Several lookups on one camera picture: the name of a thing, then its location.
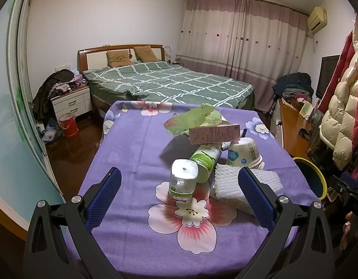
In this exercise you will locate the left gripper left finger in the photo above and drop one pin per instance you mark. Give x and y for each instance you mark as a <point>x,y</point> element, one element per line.
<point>46,254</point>

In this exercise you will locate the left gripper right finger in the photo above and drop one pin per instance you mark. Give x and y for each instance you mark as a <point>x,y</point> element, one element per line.
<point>298,243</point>

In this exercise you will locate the white instant noodle bowl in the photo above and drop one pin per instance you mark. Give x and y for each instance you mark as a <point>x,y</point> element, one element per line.
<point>244,153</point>

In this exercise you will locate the green white cylinder can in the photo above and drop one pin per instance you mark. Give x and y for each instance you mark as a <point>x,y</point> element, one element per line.
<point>206,157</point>

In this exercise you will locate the pink carton box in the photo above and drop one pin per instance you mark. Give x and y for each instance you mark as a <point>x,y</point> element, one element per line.
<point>215,134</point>

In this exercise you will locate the clear plastic cup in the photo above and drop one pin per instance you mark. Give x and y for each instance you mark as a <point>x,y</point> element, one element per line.
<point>183,179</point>

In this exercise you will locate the green plastic snack bag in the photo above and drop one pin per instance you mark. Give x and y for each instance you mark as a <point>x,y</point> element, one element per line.
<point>201,116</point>

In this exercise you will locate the yellow rimmed blue trash bin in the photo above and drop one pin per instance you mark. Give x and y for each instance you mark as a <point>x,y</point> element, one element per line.
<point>313,176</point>

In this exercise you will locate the person's hand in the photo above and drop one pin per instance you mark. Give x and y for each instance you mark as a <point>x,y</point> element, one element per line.
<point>348,230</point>

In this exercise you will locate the right gripper device black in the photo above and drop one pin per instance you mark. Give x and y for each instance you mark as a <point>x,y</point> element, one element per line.
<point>347,187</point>

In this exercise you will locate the sliding wardrobe door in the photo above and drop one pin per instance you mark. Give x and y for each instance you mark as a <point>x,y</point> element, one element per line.
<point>25,172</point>

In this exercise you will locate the purple floral tablecloth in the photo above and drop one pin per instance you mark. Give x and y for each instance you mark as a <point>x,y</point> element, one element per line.
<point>147,234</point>

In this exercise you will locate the red bucket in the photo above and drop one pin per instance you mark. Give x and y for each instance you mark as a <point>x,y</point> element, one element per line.
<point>68,125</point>

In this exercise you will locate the wooden desk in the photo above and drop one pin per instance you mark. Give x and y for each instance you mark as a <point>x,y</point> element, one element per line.
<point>291,123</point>

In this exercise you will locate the cream puffer jacket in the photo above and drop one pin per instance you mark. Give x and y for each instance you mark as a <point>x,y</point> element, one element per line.
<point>339,104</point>

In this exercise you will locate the green framed picture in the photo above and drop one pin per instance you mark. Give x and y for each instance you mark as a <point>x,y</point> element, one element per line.
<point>306,110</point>

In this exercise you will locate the white nightstand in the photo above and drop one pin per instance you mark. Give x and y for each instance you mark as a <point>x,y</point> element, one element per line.
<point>77,102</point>

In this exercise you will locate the clothes pile on desk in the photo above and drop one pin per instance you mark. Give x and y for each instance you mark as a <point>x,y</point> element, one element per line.
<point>289,85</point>

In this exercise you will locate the dark clothes pile on nightstand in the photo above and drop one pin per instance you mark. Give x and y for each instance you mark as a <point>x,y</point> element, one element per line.
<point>57,84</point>

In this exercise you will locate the black television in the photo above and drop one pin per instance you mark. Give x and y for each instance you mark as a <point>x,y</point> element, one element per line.
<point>328,65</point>

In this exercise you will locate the bed with green plaid duvet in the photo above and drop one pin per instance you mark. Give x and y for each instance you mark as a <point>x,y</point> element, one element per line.
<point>162,82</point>

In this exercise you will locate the wooden headboard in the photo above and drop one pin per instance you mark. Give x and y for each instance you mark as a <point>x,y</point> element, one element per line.
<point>96,58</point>

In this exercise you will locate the left brown pillow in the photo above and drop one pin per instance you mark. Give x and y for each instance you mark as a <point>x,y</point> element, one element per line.
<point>118,58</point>

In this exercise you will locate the brown pillow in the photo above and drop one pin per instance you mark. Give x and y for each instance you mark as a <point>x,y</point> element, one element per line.
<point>145,54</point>
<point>118,58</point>

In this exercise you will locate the right brown pillow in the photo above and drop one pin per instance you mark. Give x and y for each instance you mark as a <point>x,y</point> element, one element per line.
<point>145,54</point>

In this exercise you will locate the pink striped curtain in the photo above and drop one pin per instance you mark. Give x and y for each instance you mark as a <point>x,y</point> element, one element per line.
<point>252,41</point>

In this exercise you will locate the air conditioner unit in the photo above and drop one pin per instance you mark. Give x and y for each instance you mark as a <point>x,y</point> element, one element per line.
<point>316,21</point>

